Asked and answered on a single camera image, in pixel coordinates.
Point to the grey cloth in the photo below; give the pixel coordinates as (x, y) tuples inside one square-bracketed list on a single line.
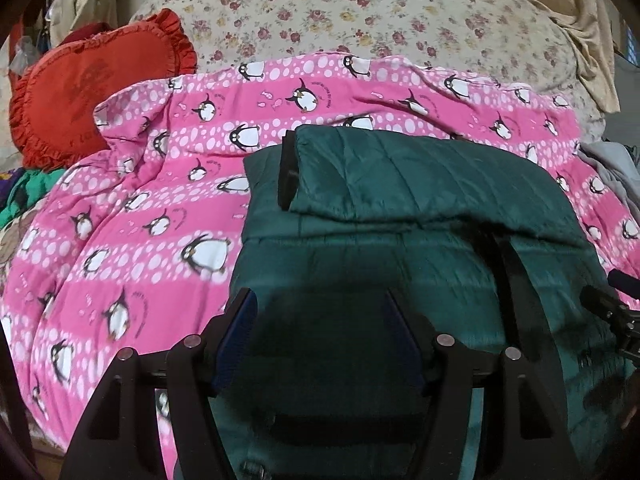
[(615, 170)]

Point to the bright green cloth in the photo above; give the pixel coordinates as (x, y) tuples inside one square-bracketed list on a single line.
[(25, 195)]

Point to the purple cloth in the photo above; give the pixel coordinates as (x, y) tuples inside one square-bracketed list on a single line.
[(9, 182)]

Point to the clear plastic bag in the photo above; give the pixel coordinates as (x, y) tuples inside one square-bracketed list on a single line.
[(20, 55)]

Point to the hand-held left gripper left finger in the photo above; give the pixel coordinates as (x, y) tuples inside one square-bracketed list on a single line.
[(235, 342)]

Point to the dark green puffer jacket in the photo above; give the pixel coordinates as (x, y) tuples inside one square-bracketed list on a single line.
[(410, 220)]

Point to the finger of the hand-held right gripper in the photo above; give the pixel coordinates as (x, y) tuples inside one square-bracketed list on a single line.
[(607, 307), (625, 281)]

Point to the red ruffled pillow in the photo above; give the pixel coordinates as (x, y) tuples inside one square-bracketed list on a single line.
[(90, 90)]

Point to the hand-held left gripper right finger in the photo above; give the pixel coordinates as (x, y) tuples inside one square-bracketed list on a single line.
[(404, 345)]

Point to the beige crumpled cloth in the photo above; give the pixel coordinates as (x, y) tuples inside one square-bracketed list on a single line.
[(580, 20)]

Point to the floral bed sheet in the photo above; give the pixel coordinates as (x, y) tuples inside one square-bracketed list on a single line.
[(375, 10)]

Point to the pink penguin print blanket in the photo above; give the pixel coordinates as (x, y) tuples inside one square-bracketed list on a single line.
[(165, 185)]

